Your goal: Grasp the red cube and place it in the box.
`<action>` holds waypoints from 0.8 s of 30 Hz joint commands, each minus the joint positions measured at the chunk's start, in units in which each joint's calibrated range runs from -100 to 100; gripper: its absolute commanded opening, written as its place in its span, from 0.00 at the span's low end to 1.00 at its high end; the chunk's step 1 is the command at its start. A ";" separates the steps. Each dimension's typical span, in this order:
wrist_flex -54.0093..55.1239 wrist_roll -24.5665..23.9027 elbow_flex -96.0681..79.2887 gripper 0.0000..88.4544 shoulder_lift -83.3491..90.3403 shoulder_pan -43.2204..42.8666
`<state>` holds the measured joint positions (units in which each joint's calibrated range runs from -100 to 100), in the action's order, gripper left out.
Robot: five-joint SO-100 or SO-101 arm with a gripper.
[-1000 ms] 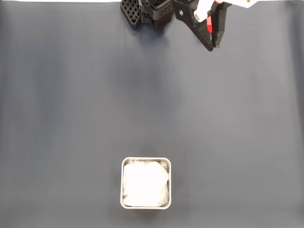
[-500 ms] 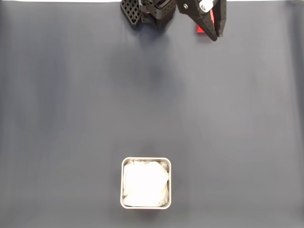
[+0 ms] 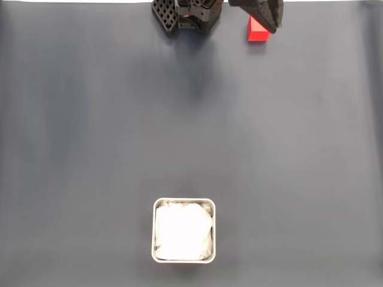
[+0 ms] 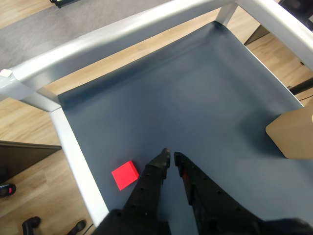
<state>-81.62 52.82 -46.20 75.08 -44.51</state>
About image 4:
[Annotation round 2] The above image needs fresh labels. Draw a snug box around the red cube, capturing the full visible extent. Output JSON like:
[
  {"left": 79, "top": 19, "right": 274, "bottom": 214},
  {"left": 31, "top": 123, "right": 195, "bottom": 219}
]
[{"left": 111, "top": 160, "right": 140, "bottom": 191}]

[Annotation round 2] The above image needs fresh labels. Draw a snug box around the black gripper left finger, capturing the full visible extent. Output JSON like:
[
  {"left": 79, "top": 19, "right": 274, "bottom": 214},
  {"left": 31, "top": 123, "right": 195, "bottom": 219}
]
[{"left": 92, "top": 147, "right": 172, "bottom": 235}]

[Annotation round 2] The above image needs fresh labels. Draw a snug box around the black cabinet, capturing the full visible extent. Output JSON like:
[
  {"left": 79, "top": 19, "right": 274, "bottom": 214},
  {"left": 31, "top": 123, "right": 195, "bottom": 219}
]
[{"left": 0, "top": 140, "right": 62, "bottom": 184}]

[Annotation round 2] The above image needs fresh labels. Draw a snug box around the black object with pink mark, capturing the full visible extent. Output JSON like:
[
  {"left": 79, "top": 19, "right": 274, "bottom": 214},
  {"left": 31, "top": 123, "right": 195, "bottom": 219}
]
[{"left": 0, "top": 183, "right": 17, "bottom": 198}]

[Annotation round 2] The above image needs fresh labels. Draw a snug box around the black pole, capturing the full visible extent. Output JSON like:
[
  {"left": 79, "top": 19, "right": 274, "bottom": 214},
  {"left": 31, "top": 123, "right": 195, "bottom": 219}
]
[{"left": 287, "top": 77, "right": 313, "bottom": 96}]

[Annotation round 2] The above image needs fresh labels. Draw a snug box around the light wooden board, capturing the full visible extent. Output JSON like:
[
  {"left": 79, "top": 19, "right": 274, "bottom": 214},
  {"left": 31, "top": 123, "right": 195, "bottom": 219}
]
[{"left": 266, "top": 99, "right": 313, "bottom": 160}]

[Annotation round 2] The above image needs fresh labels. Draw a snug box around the grey floor rug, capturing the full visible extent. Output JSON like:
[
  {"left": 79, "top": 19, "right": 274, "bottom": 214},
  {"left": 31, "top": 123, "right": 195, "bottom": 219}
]
[{"left": 0, "top": 0, "right": 172, "bottom": 71}]

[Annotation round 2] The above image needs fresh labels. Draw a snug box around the dark grey table mat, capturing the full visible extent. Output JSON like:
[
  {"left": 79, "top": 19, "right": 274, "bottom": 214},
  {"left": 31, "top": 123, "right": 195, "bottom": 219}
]
[{"left": 57, "top": 21, "right": 313, "bottom": 235}]

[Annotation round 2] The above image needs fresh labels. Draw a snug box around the silver metal table frame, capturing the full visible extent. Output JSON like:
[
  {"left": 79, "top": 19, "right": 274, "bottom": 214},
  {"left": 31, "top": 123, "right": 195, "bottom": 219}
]
[{"left": 0, "top": 0, "right": 313, "bottom": 227}]

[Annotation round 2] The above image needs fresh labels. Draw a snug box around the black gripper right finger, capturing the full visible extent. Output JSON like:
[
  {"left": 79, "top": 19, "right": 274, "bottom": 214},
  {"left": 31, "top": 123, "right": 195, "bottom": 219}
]
[{"left": 173, "top": 151, "right": 268, "bottom": 235}]

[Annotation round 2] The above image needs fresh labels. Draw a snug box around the black chair caster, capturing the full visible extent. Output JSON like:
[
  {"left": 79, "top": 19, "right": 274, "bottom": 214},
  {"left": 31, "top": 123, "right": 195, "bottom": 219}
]
[
  {"left": 67, "top": 219, "right": 87, "bottom": 235},
  {"left": 22, "top": 216, "right": 41, "bottom": 235}
]

